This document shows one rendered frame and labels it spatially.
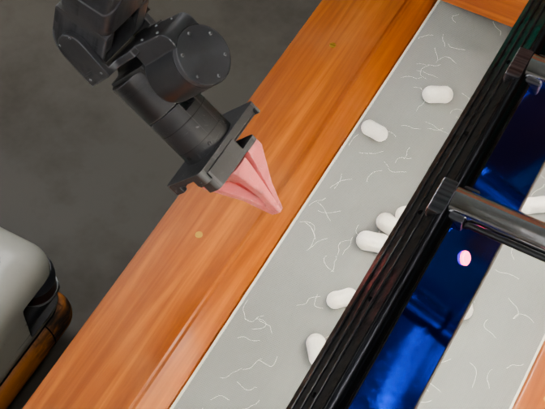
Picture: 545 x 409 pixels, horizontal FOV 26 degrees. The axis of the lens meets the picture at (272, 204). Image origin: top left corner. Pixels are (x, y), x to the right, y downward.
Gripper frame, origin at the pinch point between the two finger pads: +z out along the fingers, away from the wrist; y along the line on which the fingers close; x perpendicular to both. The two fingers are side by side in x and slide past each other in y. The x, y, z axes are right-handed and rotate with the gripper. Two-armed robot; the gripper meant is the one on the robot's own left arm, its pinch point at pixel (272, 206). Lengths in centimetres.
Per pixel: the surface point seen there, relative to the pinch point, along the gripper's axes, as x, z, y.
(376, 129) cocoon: 6.4, 7.9, 21.3
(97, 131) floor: 109, 3, 51
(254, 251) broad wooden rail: 9.5, 4.8, 0.2
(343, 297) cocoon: 2.1, 13.1, -0.5
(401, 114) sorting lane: 7.1, 10.0, 26.1
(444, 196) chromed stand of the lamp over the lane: -31.9, -1.5, -8.6
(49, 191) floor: 109, 3, 35
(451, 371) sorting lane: -5.0, 24.4, -2.0
